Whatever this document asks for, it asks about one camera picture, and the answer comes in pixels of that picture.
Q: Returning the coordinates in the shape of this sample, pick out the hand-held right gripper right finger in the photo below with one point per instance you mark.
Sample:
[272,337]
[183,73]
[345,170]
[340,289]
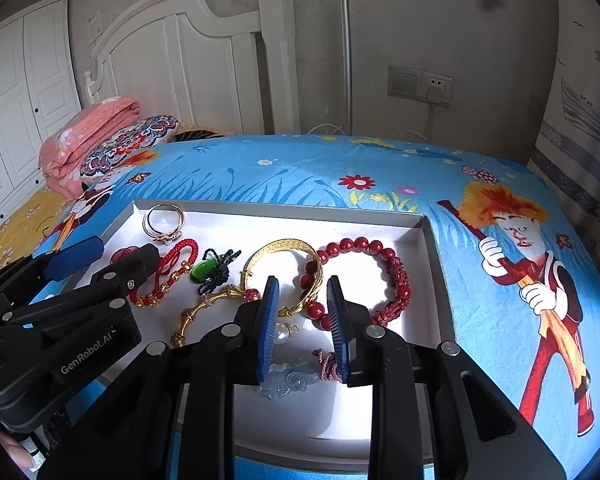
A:
[337,325]

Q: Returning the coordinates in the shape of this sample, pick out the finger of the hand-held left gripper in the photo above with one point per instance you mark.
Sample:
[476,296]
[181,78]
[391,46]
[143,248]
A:
[77,255]
[130,270]

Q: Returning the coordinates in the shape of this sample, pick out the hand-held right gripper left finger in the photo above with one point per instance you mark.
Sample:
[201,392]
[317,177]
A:
[269,325]

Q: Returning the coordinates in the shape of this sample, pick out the pale blue jade pendant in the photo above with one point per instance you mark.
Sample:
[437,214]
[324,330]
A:
[290,382]

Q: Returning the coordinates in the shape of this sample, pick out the gold mesh bangle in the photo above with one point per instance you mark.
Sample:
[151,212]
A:
[285,244]

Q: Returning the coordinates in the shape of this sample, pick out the white cardboard tray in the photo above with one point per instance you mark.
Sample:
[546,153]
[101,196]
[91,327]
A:
[300,410]

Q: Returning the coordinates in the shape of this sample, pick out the person's left hand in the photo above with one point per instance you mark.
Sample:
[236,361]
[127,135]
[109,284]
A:
[12,452]

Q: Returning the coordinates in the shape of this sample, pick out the small pearl pendant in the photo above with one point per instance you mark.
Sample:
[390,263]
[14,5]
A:
[280,334]

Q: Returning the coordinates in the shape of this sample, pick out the yellow floral bedsheet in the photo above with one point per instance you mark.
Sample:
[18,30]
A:
[15,225]

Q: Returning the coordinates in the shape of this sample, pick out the dark bottle white label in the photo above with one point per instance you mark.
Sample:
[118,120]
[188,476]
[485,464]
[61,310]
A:
[35,452]

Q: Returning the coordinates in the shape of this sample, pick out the floral patterned pillow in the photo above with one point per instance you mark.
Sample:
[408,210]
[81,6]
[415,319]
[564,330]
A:
[130,140]

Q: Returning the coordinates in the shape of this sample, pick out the pink folded quilt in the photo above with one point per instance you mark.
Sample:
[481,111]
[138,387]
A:
[85,125]

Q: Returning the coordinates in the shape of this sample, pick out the dark fringed cloth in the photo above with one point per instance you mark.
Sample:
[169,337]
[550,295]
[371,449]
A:
[197,134]

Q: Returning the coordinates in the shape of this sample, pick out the blue cartoon printed blanket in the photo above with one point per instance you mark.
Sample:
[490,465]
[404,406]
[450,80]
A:
[305,170]

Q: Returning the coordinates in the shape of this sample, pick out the white wardrobe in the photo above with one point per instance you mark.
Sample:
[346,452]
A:
[25,85]

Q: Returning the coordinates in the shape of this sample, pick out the white wooden headboard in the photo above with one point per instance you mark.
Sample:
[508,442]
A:
[195,55]

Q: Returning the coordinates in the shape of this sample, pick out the white plug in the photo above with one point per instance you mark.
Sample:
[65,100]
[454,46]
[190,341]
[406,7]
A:
[436,96]

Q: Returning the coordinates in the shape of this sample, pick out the silver metal pole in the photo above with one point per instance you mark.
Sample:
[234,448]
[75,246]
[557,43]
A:
[346,60]

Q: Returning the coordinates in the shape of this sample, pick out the striped printed curtain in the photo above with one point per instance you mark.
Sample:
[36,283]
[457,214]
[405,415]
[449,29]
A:
[580,150]

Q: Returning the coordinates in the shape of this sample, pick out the grey wall switch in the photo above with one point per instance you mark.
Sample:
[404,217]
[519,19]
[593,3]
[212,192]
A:
[404,81]

